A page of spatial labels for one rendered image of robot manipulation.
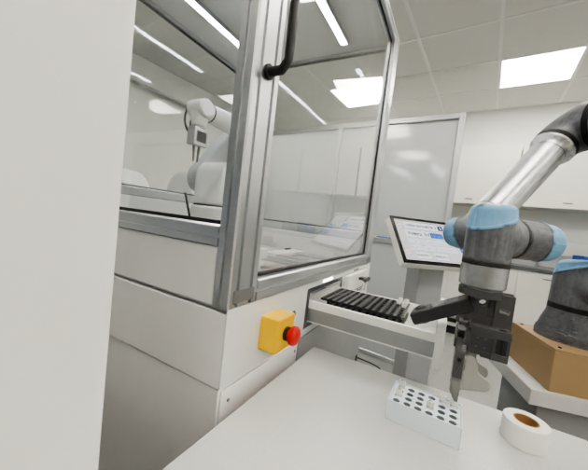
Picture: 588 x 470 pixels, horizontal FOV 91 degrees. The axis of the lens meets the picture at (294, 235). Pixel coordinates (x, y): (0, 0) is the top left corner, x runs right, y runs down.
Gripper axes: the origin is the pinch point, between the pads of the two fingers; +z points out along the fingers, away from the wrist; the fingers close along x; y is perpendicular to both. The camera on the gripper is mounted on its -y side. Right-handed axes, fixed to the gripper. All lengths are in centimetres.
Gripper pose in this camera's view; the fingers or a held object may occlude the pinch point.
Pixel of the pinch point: (452, 387)
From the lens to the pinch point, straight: 69.4
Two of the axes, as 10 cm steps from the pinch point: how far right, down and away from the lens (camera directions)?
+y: 8.5, 1.3, -5.0
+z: -1.2, 9.9, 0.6
